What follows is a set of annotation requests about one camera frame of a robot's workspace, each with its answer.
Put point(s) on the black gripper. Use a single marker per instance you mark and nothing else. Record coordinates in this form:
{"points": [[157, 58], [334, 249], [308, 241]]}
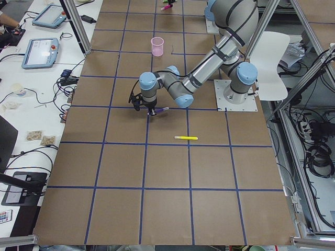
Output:
{"points": [[151, 105]]}

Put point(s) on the purple pen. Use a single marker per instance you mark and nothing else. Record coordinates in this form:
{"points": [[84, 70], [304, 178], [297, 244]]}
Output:
{"points": [[160, 110]]}

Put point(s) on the pink pen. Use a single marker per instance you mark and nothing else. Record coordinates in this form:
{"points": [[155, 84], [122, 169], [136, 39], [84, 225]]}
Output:
{"points": [[166, 7]]}

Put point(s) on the pink mesh cup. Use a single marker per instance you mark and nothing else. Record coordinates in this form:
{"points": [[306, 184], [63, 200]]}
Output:
{"points": [[157, 46]]}

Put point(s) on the yellow pen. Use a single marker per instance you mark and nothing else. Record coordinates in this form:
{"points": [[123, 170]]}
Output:
{"points": [[186, 137]]}

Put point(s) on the black power adapter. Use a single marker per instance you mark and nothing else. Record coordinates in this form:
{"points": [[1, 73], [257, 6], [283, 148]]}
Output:
{"points": [[88, 19]]}

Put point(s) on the teach pendant near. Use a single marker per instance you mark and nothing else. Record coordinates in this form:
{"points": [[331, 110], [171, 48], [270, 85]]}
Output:
{"points": [[41, 53]]}

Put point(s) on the teach pendant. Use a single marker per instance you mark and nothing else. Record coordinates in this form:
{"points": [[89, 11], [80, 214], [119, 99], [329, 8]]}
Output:
{"points": [[41, 53], [51, 17]]}

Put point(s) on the teach pendant far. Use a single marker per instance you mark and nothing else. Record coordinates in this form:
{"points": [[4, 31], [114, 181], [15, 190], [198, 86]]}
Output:
{"points": [[51, 17]]}

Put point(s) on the white chair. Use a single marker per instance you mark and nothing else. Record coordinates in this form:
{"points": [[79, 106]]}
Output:
{"points": [[266, 57]]}

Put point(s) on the black laptop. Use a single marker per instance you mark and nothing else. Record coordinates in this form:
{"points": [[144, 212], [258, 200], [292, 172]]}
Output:
{"points": [[8, 139]]}

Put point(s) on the remote control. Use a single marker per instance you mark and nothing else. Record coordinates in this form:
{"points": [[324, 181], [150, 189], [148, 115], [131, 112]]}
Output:
{"points": [[6, 216]]}

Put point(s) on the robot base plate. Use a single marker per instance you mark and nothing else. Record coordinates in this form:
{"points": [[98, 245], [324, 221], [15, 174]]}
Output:
{"points": [[228, 100]]}

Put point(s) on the aluminium frame post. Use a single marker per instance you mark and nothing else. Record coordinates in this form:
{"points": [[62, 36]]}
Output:
{"points": [[76, 25]]}

